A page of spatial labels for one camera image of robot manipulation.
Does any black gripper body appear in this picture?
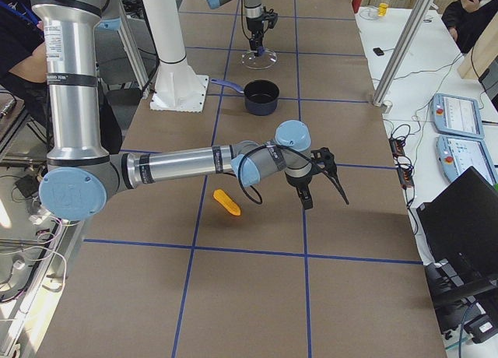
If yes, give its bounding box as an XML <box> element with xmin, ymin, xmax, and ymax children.
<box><xmin>246</xmin><ymin>16</ymin><xmax>265</xmax><ymax>40</ymax></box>
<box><xmin>285</xmin><ymin>170</ymin><xmax>313</xmax><ymax>192</ymax></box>

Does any glass lid with blue knob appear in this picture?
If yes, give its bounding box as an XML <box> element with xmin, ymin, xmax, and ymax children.
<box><xmin>241</xmin><ymin>47</ymin><xmax>277</xmax><ymax>70</ymax></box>

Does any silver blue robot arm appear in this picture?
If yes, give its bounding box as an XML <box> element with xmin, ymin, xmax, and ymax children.
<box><xmin>206</xmin><ymin>0</ymin><xmax>265</xmax><ymax>57</ymax></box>
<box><xmin>30</xmin><ymin>0</ymin><xmax>317</xmax><ymax>220</ymax></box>

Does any yellow plastic corn cob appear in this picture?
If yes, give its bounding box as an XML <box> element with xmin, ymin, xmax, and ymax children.
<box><xmin>212</xmin><ymin>189</ymin><xmax>241</xmax><ymax>216</ymax></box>

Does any dark blue saucepan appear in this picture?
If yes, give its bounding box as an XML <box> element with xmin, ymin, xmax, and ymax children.
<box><xmin>209</xmin><ymin>78</ymin><xmax>280</xmax><ymax>116</ymax></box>

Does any orange black usb hub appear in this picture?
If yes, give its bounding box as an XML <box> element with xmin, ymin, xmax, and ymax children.
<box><xmin>389</xmin><ymin>139</ymin><xmax>405</xmax><ymax>157</ymax></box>

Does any small black phone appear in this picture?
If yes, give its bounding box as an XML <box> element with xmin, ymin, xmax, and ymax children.
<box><xmin>373</xmin><ymin>47</ymin><xmax>384</xmax><ymax>56</ymax></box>

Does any yellow cup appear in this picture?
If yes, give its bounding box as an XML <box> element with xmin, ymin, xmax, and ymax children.
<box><xmin>377</xmin><ymin>2</ymin><xmax>389</xmax><ymax>17</ymax></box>

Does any black laptop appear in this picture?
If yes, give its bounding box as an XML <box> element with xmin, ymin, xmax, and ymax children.
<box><xmin>416</xmin><ymin>167</ymin><xmax>497</xmax><ymax>273</ymax></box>

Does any lower teach pendant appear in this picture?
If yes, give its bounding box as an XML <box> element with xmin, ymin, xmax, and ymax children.
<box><xmin>436</xmin><ymin>135</ymin><xmax>497</xmax><ymax>184</ymax></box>

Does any teach pendant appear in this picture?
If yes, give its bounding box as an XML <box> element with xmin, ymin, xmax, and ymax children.
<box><xmin>436</xmin><ymin>135</ymin><xmax>497</xmax><ymax>184</ymax></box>
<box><xmin>430</xmin><ymin>93</ymin><xmax>485</xmax><ymax>139</ymax></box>

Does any upper teach pendant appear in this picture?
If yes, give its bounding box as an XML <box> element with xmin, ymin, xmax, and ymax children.
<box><xmin>430</xmin><ymin>93</ymin><xmax>485</xmax><ymax>139</ymax></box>

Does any black monitor stand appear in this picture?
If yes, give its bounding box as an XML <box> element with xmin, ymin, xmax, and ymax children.
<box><xmin>424</xmin><ymin>257</ymin><xmax>497</xmax><ymax>343</ymax></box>

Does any seated person in black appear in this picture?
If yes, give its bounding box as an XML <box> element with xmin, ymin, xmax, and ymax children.
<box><xmin>441</xmin><ymin>0</ymin><xmax>497</xmax><ymax>54</ymax></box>

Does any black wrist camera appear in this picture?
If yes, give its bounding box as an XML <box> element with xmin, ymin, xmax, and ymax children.
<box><xmin>265</xmin><ymin>9</ymin><xmax>279</xmax><ymax>29</ymax></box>
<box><xmin>311</xmin><ymin>147</ymin><xmax>337</xmax><ymax>173</ymax></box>

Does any right black braided cable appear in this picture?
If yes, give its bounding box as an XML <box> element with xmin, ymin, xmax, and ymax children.
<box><xmin>237</xmin><ymin>143</ymin><xmax>350</xmax><ymax>206</ymax></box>

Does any white pedestal column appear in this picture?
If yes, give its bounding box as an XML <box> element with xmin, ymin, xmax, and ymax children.
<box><xmin>142</xmin><ymin>0</ymin><xmax>209</xmax><ymax>113</ymax></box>

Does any aluminium frame post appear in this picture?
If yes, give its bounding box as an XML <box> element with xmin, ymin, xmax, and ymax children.
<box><xmin>372</xmin><ymin>0</ymin><xmax>434</xmax><ymax>114</ymax></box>

